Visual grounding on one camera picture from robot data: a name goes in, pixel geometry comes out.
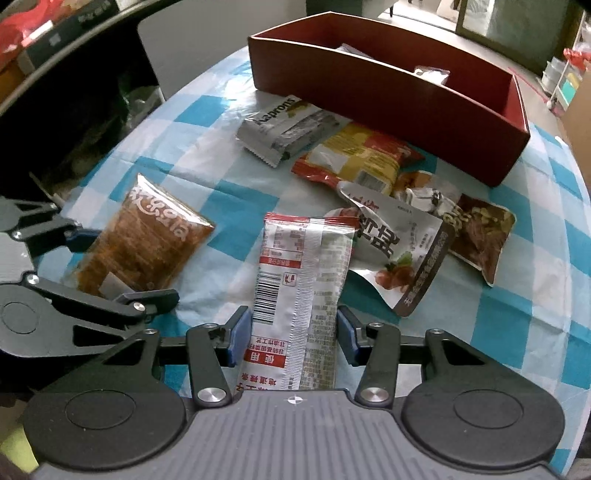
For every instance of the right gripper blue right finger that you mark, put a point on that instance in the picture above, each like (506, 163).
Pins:
(356, 338)

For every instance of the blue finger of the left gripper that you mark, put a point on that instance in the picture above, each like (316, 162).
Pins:
(79, 240)
(150, 303)

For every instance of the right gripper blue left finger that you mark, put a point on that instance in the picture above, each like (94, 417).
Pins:
(231, 339)

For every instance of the orange brown snack packet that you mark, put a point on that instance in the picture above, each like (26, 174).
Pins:
(144, 246)

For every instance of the red white long snack packet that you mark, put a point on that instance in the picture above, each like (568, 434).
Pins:
(303, 264)

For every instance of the white duck snack packet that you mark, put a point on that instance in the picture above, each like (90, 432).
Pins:
(398, 248)

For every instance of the Kaprons silver snack packet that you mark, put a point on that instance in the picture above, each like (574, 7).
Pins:
(286, 129)

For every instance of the silver white snack packet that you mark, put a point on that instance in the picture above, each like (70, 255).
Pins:
(432, 74)

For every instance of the blue white checkered tablecloth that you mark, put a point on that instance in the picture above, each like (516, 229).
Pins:
(535, 318)

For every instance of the dark brown snack packet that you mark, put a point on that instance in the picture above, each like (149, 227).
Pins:
(482, 228)

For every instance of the red yellow snack packet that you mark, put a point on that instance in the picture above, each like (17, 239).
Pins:
(360, 155)

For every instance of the red cardboard box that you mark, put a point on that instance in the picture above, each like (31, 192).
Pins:
(476, 121)

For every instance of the brown cardboard box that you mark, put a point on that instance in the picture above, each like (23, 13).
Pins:
(576, 123)

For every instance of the framed glass panel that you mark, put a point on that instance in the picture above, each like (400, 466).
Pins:
(528, 32)

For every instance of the red plastic bag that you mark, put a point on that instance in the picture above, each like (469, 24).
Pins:
(579, 59)

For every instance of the white wire shelf rack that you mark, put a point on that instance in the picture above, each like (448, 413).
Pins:
(560, 80)

